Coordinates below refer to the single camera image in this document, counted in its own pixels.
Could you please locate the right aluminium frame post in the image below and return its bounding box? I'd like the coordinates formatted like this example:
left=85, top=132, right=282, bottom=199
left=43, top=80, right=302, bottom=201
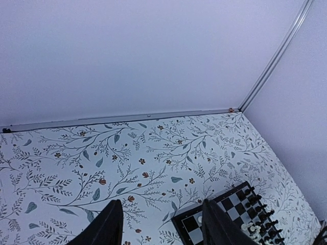
left=238, top=0, right=314, bottom=113

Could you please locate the back aluminium rail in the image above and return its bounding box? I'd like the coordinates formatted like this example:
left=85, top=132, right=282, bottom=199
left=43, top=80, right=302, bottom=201
left=1, top=108, right=240, bottom=133

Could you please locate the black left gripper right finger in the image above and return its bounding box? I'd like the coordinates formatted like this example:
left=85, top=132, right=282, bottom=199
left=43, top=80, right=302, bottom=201
left=202, top=199, right=256, bottom=245

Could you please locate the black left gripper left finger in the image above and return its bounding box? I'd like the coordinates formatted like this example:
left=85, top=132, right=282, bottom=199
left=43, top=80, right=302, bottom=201
left=67, top=200, right=124, bottom=245

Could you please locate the black and white chess board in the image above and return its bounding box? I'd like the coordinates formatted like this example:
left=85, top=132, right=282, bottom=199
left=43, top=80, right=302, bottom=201
left=172, top=182, right=285, bottom=244

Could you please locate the floral patterned table mat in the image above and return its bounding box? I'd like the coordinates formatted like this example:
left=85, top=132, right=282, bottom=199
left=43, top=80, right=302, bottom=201
left=1, top=112, right=321, bottom=244

